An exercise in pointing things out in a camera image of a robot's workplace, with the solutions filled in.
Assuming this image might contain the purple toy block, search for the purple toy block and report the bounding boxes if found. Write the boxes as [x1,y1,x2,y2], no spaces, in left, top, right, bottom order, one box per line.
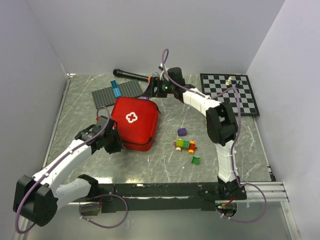
[177,128,187,137]

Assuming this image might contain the toy brick car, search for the toy brick car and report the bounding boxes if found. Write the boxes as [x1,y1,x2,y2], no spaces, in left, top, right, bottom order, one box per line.
[173,139,197,154]

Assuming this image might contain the grey brick baseplate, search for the grey brick baseplate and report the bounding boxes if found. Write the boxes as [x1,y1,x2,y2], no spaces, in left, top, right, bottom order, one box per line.
[91,79,143,109]

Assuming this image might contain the red medicine kit case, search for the red medicine kit case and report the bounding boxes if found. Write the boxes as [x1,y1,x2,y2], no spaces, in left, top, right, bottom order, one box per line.
[111,97,160,152]

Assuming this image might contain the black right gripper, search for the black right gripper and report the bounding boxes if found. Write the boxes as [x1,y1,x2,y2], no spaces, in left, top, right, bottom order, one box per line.
[142,76,176,98]

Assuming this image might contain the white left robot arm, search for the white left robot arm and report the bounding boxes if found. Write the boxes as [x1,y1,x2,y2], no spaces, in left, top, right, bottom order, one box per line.
[13,115,123,227]

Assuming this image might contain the purple glitter toy microphone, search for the purple glitter toy microphone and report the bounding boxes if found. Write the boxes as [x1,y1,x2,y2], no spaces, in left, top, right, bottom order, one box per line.
[141,72,160,100]

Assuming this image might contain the black microphone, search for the black microphone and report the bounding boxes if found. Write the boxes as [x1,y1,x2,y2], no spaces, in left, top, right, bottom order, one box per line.
[112,69,149,82]

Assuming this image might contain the green curved toy brick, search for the green curved toy brick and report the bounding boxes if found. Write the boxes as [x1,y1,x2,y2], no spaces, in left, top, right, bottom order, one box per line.
[191,156,201,165]

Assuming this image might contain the black white chessboard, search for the black white chessboard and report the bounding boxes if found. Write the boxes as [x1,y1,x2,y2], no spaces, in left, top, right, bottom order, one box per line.
[200,73,260,117]

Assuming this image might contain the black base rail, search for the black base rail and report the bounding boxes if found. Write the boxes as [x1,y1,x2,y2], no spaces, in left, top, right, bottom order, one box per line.
[68,181,248,213]

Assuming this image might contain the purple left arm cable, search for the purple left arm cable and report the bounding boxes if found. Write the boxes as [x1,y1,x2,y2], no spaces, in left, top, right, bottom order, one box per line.
[14,106,129,235]

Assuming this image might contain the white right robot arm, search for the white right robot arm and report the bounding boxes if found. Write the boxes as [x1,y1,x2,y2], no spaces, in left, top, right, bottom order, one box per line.
[149,63,240,200]

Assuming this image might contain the blue toy bricks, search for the blue toy bricks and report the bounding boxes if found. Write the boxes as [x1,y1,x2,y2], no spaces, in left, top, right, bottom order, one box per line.
[110,80,122,99]

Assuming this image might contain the white chess piece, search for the white chess piece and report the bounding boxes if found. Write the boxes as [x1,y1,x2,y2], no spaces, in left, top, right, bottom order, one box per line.
[225,76,232,86]

